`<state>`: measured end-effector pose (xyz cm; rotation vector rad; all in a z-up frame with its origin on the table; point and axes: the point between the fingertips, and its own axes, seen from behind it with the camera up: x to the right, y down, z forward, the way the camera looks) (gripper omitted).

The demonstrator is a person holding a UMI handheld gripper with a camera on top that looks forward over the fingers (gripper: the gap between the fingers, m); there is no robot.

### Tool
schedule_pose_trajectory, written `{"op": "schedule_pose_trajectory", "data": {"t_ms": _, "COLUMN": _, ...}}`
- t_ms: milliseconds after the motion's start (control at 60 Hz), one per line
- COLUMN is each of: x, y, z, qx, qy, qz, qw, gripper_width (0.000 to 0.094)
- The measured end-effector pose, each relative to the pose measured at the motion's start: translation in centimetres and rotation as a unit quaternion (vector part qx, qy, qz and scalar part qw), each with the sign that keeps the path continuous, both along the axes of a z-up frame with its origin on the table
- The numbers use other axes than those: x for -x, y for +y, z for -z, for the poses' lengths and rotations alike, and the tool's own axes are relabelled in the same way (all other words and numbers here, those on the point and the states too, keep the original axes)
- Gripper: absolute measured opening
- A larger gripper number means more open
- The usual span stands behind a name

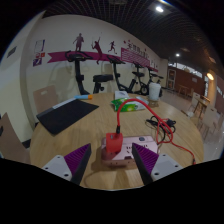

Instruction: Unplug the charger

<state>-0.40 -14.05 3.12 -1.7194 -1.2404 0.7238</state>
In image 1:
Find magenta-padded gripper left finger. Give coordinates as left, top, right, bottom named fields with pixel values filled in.
left=41, top=143, right=92, bottom=186

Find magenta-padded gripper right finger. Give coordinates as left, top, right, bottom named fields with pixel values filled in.
left=131, top=142, right=184, bottom=186

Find red charger block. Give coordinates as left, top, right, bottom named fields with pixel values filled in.
left=105, top=132, right=124, bottom=155

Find red charging cable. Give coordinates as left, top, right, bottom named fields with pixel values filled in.
left=116, top=97, right=197, bottom=165

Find pink power strip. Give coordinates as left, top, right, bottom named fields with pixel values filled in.
left=100, top=134, right=160, bottom=168

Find black desk mat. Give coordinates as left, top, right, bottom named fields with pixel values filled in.
left=35, top=98, right=100, bottom=136

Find light wooden chair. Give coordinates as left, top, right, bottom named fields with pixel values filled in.
left=0, top=112, right=32, bottom=164
left=32, top=84, right=60, bottom=114

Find round wooden coaster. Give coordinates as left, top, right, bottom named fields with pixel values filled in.
left=147, top=99, right=160, bottom=108

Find green wet wipes pack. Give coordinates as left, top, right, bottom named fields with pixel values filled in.
left=110, top=97, right=149, bottom=113

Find wooden chairs and tables group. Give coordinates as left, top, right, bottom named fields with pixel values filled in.
left=178, top=84, right=224, bottom=143

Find blue and orange marker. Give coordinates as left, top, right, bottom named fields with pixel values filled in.
left=73, top=94, right=94, bottom=101

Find white cup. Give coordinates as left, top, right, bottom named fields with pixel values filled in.
left=148, top=82, right=162, bottom=102

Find black exercise bike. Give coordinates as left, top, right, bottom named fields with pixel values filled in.
left=64, top=50, right=114, bottom=96
left=106, top=54, right=138, bottom=94
left=132, top=61, right=151, bottom=96
left=147, top=66, right=167, bottom=98

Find white tissue box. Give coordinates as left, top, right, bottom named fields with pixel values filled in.
left=113, top=90, right=130, bottom=100

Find ceiling lights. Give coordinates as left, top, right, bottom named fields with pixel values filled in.
left=154, top=4, right=216, bottom=82

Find black power strip cable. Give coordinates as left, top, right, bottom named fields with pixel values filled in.
left=145, top=115, right=177, bottom=144

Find magenta sports wall decal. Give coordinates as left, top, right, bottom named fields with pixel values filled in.
left=46, top=32, right=159, bottom=73

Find wall posters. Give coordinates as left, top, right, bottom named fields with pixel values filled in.
left=32, top=39, right=46, bottom=67

